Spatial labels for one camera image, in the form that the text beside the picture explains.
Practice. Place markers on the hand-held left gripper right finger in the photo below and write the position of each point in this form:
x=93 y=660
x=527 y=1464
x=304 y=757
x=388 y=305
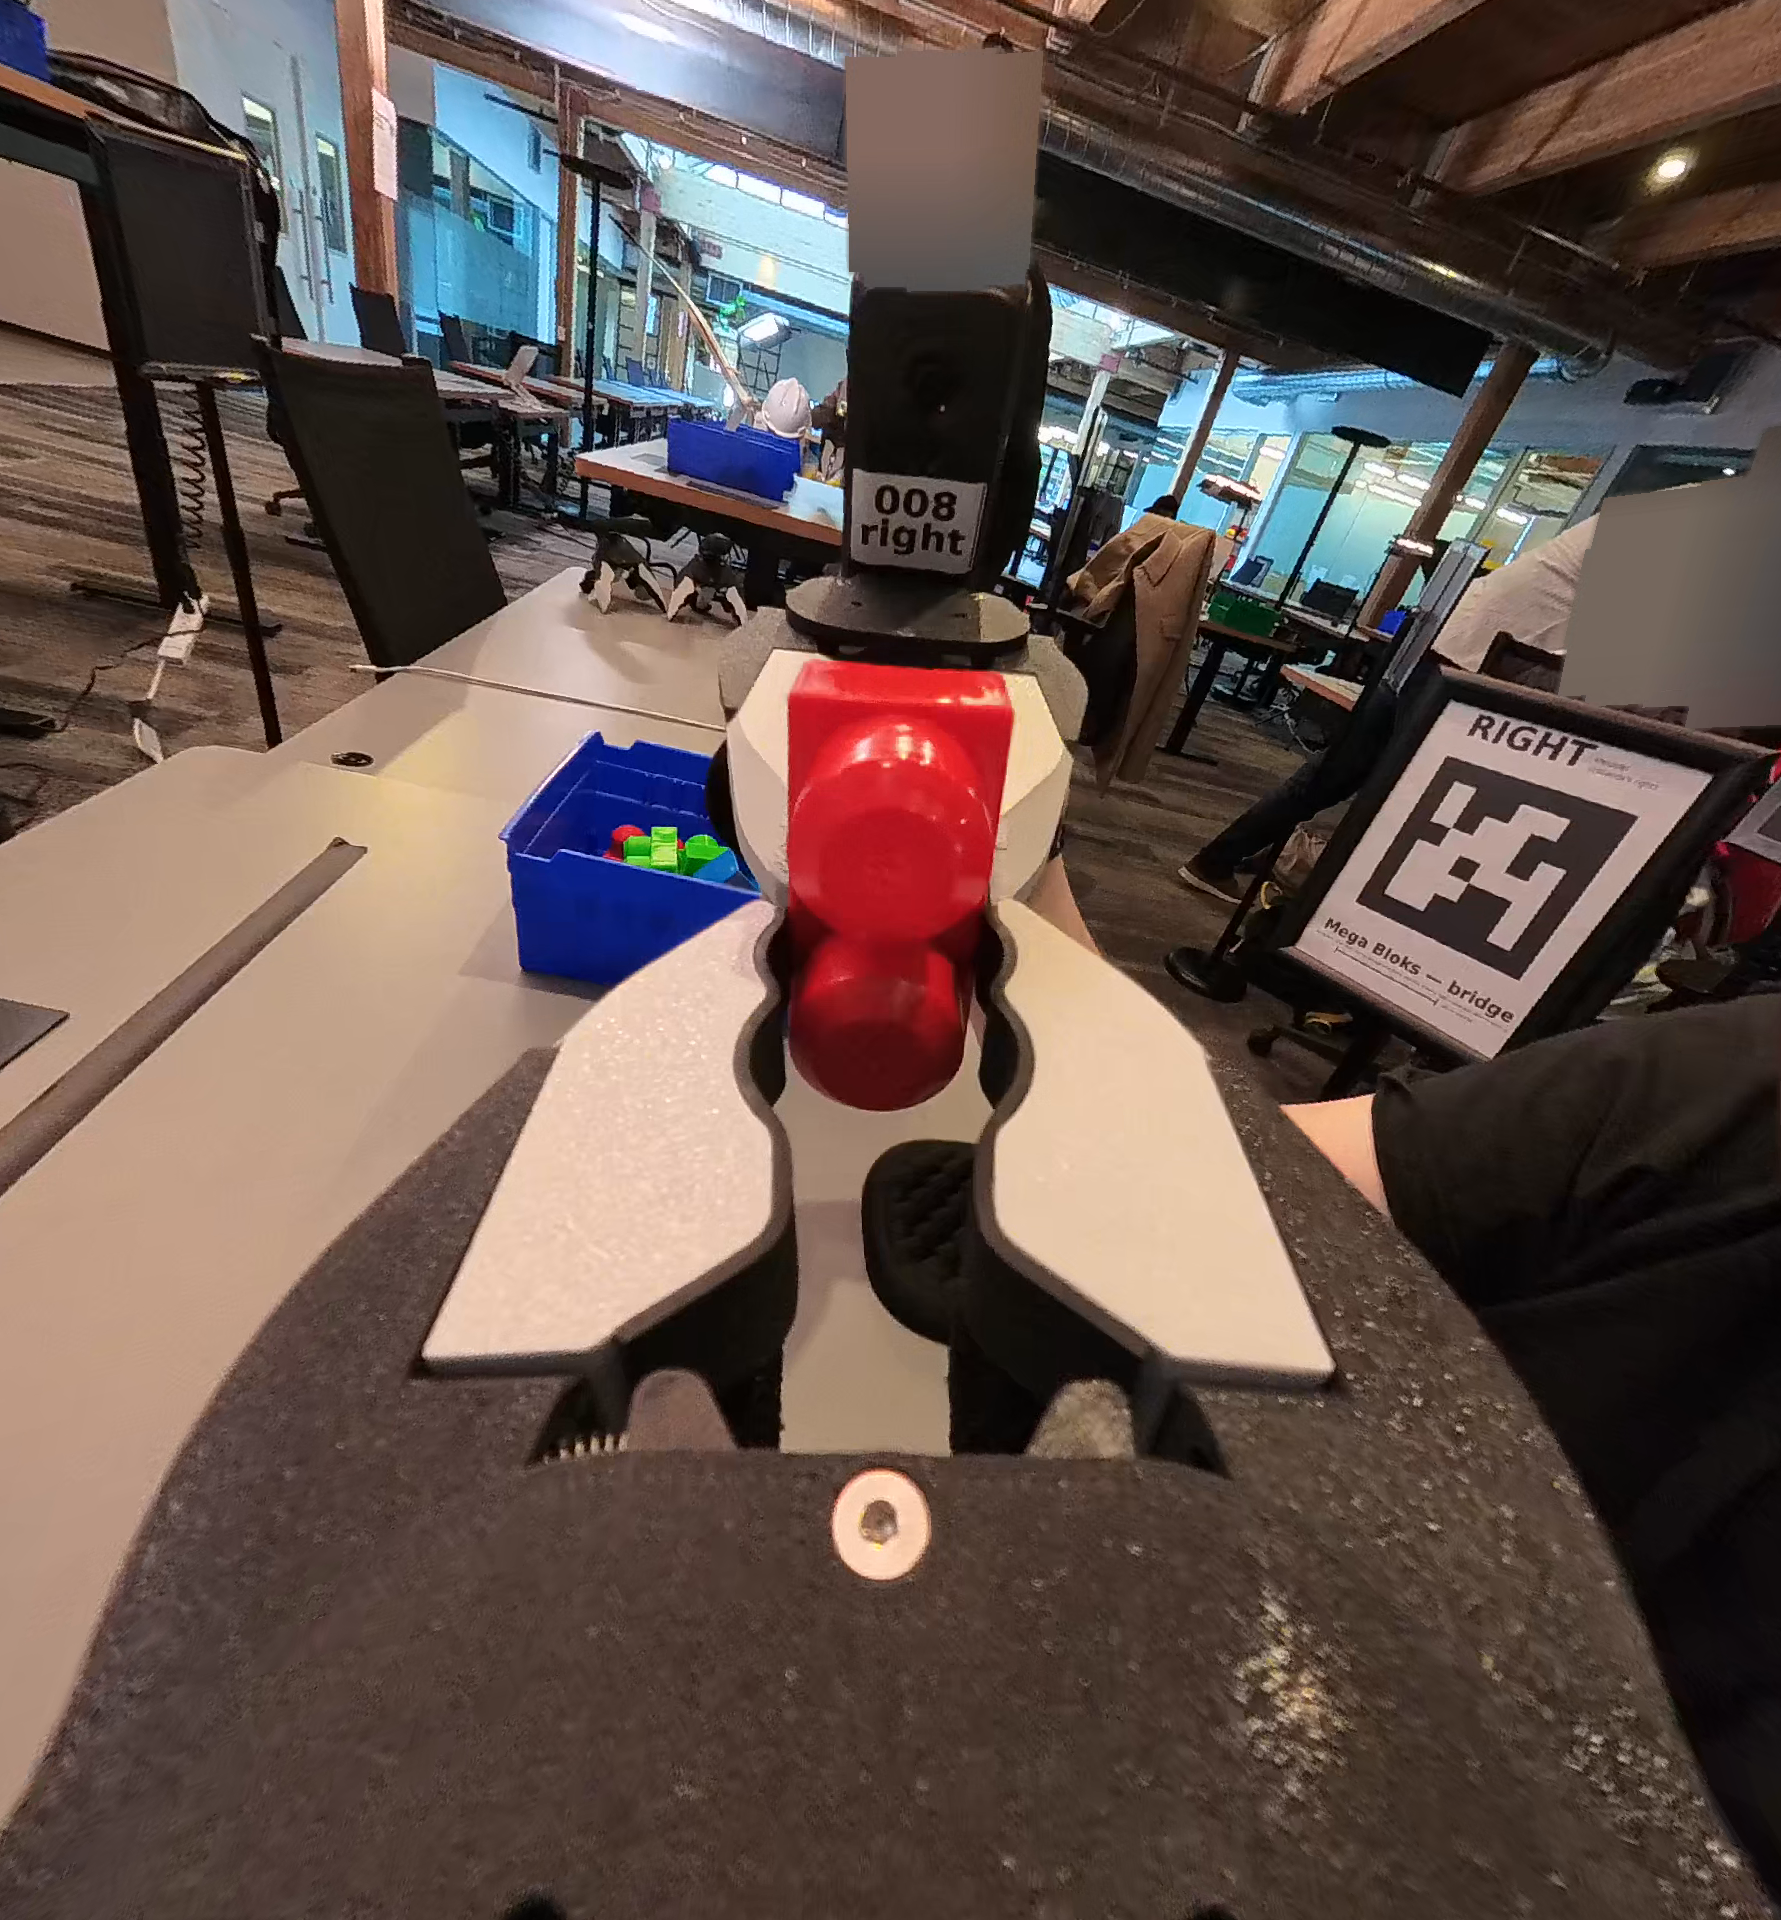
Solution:
x=1160 y=1201

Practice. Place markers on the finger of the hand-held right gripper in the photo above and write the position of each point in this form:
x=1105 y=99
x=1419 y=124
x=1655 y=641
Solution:
x=758 y=795
x=1037 y=795

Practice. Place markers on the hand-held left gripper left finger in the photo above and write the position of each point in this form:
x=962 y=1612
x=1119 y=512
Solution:
x=606 y=1201

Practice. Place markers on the blue plastic bin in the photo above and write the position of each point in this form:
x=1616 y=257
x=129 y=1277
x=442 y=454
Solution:
x=589 y=915

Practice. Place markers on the person's right forearm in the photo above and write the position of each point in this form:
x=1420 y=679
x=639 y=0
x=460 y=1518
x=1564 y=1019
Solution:
x=1341 y=1147

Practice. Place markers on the wooden office desk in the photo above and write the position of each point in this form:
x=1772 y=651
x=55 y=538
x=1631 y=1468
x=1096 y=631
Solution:
x=635 y=468

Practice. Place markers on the person's right hand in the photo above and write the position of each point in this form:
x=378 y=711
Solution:
x=1067 y=907

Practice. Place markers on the blue toy block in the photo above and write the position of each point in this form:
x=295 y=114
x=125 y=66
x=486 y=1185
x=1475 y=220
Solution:
x=718 y=871

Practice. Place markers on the green two-stud block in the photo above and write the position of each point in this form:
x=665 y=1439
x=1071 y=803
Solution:
x=665 y=848

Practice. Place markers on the white hard hat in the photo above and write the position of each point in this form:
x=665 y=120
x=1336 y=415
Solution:
x=789 y=404

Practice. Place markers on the blue storage bin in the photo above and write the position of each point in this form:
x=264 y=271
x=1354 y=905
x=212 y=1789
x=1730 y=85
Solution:
x=733 y=458

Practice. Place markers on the small black white device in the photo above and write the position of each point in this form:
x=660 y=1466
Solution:
x=710 y=584
x=622 y=571

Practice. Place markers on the brown coat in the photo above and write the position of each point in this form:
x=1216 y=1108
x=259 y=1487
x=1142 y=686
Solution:
x=1145 y=599

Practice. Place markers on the green crate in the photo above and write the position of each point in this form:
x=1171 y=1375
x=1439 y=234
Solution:
x=1248 y=608

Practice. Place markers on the person's black shirt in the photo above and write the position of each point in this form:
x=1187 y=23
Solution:
x=1581 y=1170

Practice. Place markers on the black floor lamp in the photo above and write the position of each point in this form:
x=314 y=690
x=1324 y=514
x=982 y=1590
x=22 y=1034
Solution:
x=1363 y=436

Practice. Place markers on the black office chair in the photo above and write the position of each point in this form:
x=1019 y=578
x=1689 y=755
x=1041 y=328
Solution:
x=395 y=495

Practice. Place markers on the framed marker sign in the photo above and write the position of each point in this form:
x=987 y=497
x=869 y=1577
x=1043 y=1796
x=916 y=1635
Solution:
x=1504 y=862

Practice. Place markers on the white power adapter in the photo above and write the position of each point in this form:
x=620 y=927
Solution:
x=178 y=622

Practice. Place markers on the red garment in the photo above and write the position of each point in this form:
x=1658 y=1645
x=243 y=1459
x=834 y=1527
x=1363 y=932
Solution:
x=1753 y=871

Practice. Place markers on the black panel stand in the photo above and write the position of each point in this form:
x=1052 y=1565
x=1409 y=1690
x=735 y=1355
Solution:
x=178 y=240

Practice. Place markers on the wooden post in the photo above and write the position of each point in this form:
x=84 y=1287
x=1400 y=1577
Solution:
x=1475 y=449

